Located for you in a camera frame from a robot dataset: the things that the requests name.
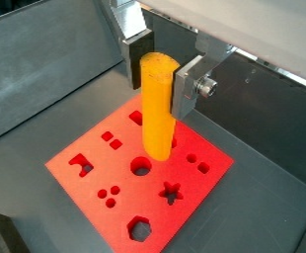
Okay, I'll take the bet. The black device at corner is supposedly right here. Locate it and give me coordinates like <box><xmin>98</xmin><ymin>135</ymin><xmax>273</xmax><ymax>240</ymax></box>
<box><xmin>0</xmin><ymin>213</ymin><xmax>31</xmax><ymax>253</ymax></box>

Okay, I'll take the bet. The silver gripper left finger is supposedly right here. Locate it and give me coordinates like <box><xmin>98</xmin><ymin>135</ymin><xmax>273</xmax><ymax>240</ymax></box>
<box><xmin>110</xmin><ymin>0</ymin><xmax>154</xmax><ymax>89</ymax></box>

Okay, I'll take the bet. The yellow oval peg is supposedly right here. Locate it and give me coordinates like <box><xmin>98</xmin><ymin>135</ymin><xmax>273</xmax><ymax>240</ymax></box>
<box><xmin>141</xmin><ymin>52</ymin><xmax>180</xmax><ymax>161</ymax></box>

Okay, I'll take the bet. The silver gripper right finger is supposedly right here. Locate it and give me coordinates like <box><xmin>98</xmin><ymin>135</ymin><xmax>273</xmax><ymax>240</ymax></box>
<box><xmin>170</xmin><ymin>31</ymin><xmax>237</xmax><ymax>120</ymax></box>

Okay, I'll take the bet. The red shape sorting board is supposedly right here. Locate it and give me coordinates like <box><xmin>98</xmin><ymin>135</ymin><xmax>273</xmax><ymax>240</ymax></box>
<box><xmin>47</xmin><ymin>97</ymin><xmax>234</xmax><ymax>253</ymax></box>

